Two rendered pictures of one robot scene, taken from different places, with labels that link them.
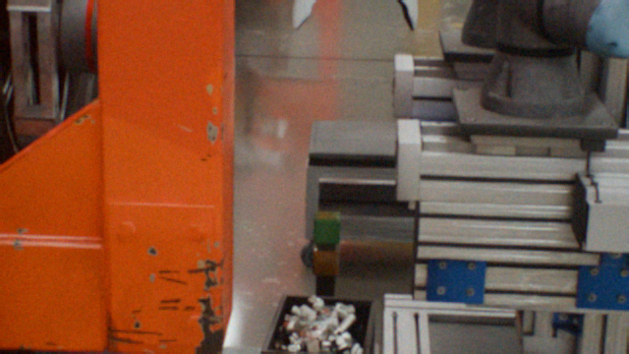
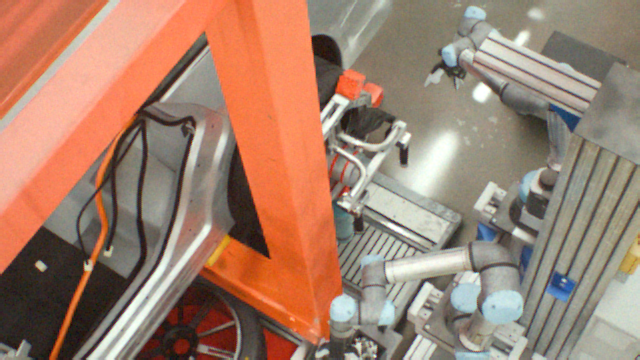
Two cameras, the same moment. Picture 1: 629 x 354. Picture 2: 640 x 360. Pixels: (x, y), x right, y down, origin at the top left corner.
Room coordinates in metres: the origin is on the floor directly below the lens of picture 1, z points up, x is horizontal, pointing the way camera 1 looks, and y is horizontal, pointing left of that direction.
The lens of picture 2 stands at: (0.76, -0.64, 3.92)
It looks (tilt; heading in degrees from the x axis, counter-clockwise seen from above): 61 degrees down; 37
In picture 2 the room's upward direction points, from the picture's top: 7 degrees counter-clockwise
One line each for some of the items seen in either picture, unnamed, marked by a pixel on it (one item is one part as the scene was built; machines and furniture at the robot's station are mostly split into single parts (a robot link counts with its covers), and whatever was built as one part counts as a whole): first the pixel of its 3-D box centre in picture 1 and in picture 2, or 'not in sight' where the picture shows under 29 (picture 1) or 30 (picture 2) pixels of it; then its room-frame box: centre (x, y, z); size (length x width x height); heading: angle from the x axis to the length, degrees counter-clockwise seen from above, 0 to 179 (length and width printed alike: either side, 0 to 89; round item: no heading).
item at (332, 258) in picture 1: (325, 259); not in sight; (1.80, -0.03, 0.59); 0.04 x 0.04 x 0.04; 88
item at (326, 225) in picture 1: (326, 228); not in sight; (1.80, -0.03, 0.64); 0.04 x 0.04 x 0.04; 88
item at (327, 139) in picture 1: (378, 194); (571, 89); (3.41, -0.20, 0.17); 0.43 x 0.36 x 0.34; 89
